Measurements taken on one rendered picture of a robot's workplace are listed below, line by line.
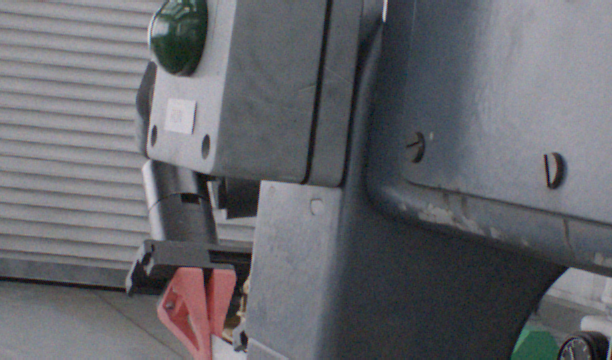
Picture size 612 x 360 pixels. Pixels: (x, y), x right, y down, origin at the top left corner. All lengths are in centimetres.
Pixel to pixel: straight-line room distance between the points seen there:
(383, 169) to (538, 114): 9
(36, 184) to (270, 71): 768
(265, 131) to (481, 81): 8
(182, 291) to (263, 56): 63
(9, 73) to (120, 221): 124
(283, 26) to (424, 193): 7
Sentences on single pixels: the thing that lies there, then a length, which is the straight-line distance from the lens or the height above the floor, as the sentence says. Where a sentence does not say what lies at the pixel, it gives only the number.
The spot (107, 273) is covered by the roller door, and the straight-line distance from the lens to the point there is 824.
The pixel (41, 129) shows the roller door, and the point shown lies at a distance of 806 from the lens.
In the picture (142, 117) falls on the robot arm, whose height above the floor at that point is 124.
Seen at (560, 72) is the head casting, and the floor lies 128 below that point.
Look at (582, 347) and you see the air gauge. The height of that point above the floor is 117.
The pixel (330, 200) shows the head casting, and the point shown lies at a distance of 43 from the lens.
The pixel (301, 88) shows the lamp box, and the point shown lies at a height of 127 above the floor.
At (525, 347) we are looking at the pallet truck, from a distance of 612.
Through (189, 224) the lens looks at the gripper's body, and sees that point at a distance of 107.
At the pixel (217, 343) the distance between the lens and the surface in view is 101.
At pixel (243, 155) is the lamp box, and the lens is 41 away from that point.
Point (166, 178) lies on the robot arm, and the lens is 110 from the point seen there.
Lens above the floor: 126
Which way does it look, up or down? 3 degrees down
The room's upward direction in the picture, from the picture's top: 7 degrees clockwise
